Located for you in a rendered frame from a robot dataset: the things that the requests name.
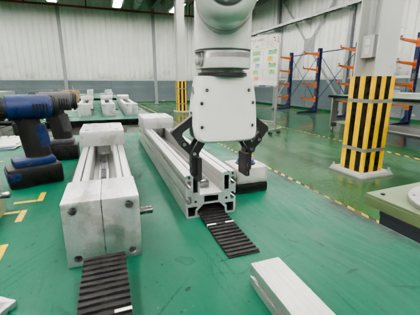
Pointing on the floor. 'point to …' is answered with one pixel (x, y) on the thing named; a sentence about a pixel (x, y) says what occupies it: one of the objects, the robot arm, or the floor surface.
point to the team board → (266, 67)
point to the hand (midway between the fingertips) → (220, 169)
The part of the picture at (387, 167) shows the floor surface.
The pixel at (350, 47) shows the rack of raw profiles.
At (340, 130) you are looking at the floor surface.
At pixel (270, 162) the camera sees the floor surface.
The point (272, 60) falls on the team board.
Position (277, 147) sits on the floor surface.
